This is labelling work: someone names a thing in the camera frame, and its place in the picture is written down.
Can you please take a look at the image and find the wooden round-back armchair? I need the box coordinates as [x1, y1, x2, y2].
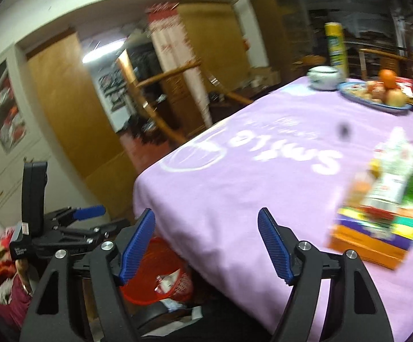
[117, 51, 253, 146]

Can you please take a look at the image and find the blue oval fruit plate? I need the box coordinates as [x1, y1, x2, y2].
[338, 81, 412, 115]

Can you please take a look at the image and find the wrapped pastry in plate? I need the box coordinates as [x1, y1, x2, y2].
[364, 80, 387, 103]

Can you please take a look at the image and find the yellow-red apple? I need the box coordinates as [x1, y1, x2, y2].
[386, 88, 407, 107]

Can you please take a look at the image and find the yellow green carton box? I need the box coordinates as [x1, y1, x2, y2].
[325, 22, 349, 80]

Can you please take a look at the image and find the green white tissue pack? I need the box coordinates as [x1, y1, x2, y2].
[360, 127, 413, 219]

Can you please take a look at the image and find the white ceramic lidded jar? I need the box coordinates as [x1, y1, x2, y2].
[307, 66, 344, 91]

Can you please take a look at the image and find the purple printed tablecloth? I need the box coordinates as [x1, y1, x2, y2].
[133, 77, 413, 330]

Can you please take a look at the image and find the red plastic trash basket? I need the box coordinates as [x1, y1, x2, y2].
[121, 237, 193, 306]

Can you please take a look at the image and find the orange fruit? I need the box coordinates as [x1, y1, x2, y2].
[379, 69, 397, 89]

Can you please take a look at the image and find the red snack packet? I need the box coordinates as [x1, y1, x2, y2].
[396, 76, 413, 99]

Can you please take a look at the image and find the grey glass-door cabinet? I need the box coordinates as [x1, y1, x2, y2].
[0, 45, 52, 226]

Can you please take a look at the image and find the person's left hand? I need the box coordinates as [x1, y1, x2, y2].
[13, 258, 39, 296]

